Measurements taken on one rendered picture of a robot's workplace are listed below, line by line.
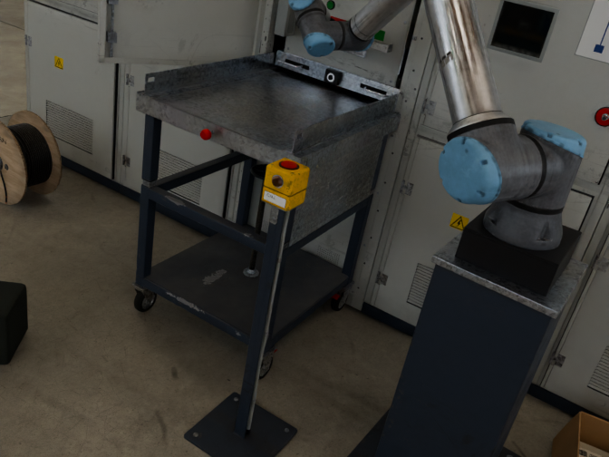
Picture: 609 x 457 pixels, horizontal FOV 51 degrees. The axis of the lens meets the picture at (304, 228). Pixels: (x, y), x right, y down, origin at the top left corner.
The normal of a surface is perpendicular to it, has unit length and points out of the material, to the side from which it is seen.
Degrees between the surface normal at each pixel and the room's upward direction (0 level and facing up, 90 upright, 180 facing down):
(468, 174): 95
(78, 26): 90
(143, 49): 90
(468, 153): 95
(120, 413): 0
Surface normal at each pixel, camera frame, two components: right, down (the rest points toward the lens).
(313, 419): 0.17, -0.87
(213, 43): 0.49, 0.48
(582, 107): -0.52, 0.32
